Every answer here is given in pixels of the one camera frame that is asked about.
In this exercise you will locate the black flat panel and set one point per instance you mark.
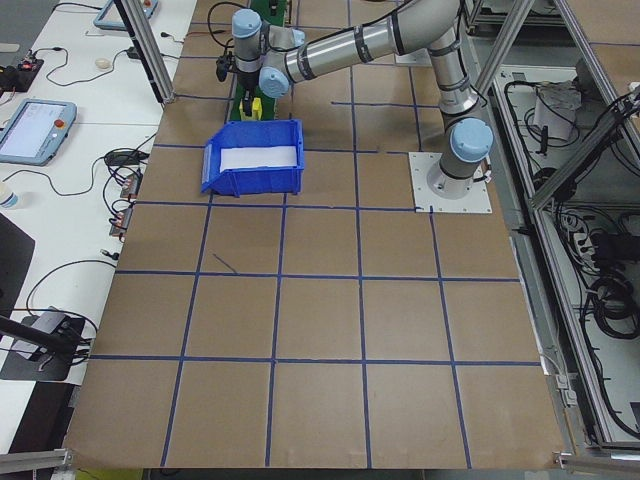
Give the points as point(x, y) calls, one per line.
point(12, 265)

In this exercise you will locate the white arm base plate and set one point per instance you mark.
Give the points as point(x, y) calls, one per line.
point(420, 200)

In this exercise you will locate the white power strip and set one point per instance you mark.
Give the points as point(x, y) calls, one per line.
point(582, 245)

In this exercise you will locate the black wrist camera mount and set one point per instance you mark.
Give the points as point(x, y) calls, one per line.
point(222, 67)

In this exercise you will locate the small red circuit board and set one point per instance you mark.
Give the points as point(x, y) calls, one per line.
point(31, 65)

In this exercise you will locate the long black power adapter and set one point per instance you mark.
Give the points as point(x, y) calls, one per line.
point(125, 157)

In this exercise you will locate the white foam pad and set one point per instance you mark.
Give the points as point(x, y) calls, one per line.
point(260, 157)

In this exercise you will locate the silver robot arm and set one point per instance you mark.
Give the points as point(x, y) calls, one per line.
point(350, 45)

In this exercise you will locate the white paper bag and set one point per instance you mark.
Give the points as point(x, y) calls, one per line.
point(557, 112)

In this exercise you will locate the small black power adapter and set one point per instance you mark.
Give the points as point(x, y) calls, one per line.
point(135, 51)

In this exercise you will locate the white cup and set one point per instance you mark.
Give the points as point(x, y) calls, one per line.
point(9, 197)

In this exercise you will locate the aluminium corner bar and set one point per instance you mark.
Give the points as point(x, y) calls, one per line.
point(600, 461)
point(35, 460)

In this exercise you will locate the teach pendant with lit screen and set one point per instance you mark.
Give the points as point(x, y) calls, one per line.
point(30, 130)

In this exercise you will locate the green conveyor belt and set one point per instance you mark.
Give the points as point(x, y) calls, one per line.
point(270, 110)

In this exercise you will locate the yellow foam block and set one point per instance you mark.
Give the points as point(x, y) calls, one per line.
point(257, 110)

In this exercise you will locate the blue plastic storage bin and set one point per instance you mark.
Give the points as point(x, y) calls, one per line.
point(260, 182)

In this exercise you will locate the V-shaped metal frame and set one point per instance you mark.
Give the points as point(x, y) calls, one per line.
point(537, 280)

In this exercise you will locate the small white round object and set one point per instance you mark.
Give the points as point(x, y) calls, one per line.
point(102, 63)

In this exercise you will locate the teach pendant with red button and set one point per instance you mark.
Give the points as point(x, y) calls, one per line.
point(115, 20)

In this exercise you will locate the aluminium profile post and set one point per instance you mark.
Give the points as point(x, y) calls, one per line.
point(150, 55)

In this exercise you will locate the small relay circuit board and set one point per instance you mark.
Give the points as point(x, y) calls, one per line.
point(132, 185)
point(121, 220)

